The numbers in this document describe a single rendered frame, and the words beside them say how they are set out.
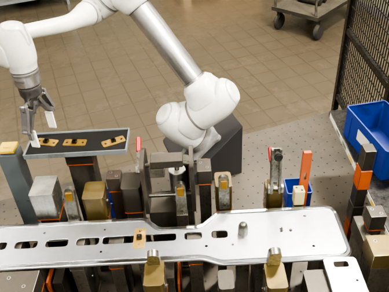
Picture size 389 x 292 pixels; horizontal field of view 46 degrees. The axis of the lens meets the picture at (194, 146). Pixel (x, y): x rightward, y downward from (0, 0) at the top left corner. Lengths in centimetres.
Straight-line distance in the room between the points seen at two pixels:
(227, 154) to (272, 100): 204
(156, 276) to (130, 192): 36
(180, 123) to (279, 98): 224
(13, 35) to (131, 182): 61
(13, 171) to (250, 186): 103
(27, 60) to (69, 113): 264
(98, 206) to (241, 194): 74
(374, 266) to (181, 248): 59
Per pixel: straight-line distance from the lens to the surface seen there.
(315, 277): 146
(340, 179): 222
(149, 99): 417
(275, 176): 156
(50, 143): 174
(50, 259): 155
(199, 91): 190
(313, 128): 252
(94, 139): 171
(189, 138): 203
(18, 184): 186
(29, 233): 165
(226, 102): 190
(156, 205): 167
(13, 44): 153
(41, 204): 164
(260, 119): 383
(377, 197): 167
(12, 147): 179
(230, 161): 213
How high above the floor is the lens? 213
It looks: 37 degrees down
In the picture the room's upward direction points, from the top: 4 degrees counter-clockwise
